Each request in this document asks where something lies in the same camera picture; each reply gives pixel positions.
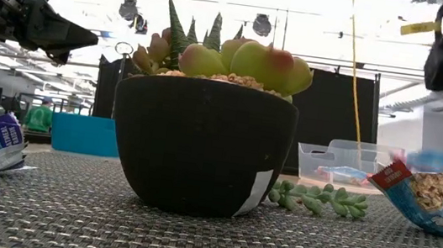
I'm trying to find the succulent plant in black pot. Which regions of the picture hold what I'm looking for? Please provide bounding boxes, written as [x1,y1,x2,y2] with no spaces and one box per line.
[101,0,392,238]

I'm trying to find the person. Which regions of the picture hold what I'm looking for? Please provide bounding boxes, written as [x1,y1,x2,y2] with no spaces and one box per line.
[22,93,57,135]

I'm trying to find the metal pole with ring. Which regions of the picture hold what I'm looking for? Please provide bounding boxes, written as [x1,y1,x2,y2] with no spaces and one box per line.
[105,40,135,122]

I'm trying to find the yellow hanging cable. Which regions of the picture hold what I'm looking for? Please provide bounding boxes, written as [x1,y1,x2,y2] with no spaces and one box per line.
[330,0,382,159]

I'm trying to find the clear plastic bin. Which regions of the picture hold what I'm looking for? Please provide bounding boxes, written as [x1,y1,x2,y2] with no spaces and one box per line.
[293,134,409,198]

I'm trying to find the yellow cable tag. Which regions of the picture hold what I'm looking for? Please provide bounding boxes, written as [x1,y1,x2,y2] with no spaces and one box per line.
[399,17,442,40]

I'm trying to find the grey woven placemat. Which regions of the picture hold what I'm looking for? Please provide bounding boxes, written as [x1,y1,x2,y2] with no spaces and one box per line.
[0,143,443,248]

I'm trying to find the teal plastic bin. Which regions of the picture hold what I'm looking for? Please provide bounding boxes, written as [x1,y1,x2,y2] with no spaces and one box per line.
[48,110,124,160]

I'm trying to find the black room divider panel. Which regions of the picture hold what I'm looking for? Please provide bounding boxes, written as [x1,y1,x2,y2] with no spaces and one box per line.
[88,41,385,186]

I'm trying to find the white paper strip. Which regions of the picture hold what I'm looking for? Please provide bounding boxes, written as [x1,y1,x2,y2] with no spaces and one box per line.
[3,161,39,175]

